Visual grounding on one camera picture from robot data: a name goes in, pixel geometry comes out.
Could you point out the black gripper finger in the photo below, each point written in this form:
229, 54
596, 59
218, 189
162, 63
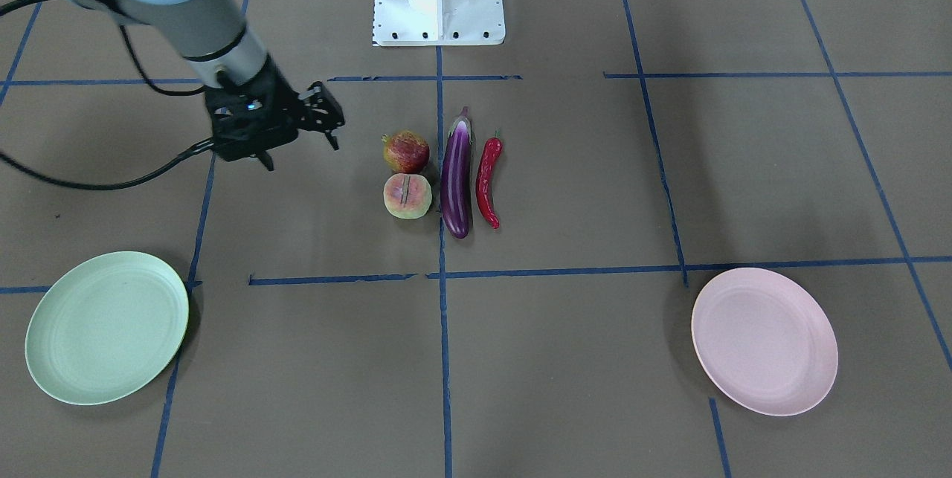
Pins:
265, 159
332, 139

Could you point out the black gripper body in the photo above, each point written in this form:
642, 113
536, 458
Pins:
280, 97

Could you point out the pink green peach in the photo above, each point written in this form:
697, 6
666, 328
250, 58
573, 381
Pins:
407, 196

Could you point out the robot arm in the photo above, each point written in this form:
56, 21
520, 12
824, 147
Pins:
207, 34

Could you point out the purple eggplant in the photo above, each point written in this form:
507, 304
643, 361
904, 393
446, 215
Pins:
455, 176

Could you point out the red chili pepper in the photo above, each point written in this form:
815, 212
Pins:
492, 150

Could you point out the green plate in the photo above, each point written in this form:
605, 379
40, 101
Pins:
107, 328

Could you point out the pink plate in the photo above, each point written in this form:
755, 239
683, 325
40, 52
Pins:
764, 342

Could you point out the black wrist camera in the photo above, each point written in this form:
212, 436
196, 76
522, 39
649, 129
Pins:
321, 111

